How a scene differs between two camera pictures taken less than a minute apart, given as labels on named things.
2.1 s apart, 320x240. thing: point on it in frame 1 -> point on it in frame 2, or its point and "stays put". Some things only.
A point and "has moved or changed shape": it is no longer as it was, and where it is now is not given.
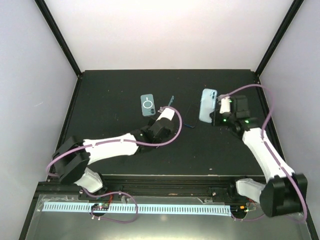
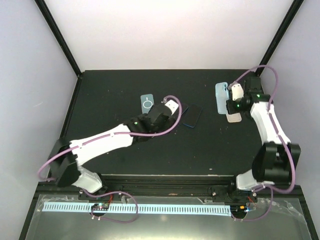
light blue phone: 208,103 -> 222,93
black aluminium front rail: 215,186 stays put
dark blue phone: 191,118 stays put
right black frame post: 279,35 stays put
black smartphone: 171,100 has moved or changed shape
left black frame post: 59,35 stays put
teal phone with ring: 147,103 stays put
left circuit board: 100,206 stays put
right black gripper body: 218,122 -> 236,109
